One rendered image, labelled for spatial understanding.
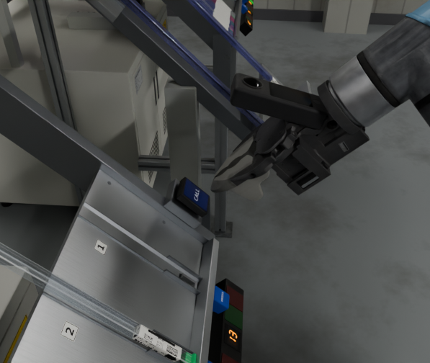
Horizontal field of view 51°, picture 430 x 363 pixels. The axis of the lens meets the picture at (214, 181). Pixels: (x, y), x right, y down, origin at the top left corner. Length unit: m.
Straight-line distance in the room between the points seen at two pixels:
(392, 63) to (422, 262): 1.30
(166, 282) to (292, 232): 1.18
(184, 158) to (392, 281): 0.96
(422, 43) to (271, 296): 1.14
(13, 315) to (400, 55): 0.67
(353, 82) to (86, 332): 0.38
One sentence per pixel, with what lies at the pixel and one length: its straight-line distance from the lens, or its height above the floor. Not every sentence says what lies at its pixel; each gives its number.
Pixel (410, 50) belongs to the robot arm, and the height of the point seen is 1.03.
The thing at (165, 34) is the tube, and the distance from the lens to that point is 0.72.
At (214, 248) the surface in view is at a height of 0.73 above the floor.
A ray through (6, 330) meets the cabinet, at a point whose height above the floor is 0.59.
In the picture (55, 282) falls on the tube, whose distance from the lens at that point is 0.48.
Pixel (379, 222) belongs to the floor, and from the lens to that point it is 1.85.
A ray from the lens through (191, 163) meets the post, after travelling 0.94.
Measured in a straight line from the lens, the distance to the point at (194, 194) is 0.64.
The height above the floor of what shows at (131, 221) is 0.81.
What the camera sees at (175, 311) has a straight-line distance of 0.58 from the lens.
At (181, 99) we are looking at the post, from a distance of 0.86.
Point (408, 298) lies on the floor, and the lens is 1.63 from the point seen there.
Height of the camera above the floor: 1.21
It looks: 39 degrees down
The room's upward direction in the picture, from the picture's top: straight up
